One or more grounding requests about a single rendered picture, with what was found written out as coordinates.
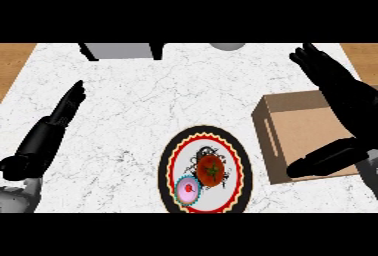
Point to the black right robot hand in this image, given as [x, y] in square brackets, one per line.
[339, 100]

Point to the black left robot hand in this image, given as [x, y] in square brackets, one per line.
[42, 138]

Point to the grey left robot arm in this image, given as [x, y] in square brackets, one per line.
[17, 196]

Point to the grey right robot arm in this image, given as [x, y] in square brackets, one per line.
[369, 176]

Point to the brown cardboard box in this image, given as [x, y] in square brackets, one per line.
[295, 133]

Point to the black-rimmed patterned plate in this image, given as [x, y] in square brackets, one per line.
[230, 160]

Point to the red tomato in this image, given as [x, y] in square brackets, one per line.
[211, 170]

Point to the grey round object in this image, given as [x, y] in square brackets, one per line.
[226, 46]

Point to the grey appliance with black legs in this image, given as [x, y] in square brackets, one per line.
[119, 50]

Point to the pink-frosted cupcake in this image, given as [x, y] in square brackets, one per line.
[187, 190]

